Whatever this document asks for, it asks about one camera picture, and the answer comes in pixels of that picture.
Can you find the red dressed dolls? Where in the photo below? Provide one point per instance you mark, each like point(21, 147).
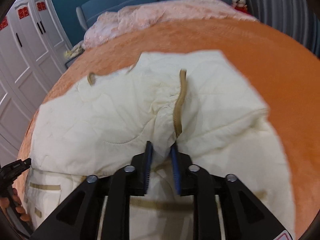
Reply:
point(238, 2)

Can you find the person's left hand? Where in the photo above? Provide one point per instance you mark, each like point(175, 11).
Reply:
point(17, 205)

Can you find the white panelled wardrobe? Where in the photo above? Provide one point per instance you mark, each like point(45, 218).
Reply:
point(30, 60)

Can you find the orange plush bed blanket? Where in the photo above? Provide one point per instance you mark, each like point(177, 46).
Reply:
point(275, 67)

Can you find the red paper decal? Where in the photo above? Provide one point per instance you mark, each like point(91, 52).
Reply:
point(40, 6)
point(3, 23)
point(22, 14)

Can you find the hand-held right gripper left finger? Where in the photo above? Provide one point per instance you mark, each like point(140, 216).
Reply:
point(148, 161)

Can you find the white quilt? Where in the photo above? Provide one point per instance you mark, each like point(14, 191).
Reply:
point(112, 110)

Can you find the pink floral quilt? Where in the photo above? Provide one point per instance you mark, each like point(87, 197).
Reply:
point(150, 15)

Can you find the yellow cloths on nightstand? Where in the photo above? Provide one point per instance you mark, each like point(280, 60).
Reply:
point(73, 50)

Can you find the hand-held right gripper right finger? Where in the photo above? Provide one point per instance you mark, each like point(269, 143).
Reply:
point(175, 166)

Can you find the grey nightstand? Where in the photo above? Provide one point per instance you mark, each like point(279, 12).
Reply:
point(71, 61)

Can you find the grey curtain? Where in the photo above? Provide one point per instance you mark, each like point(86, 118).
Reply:
point(280, 5)

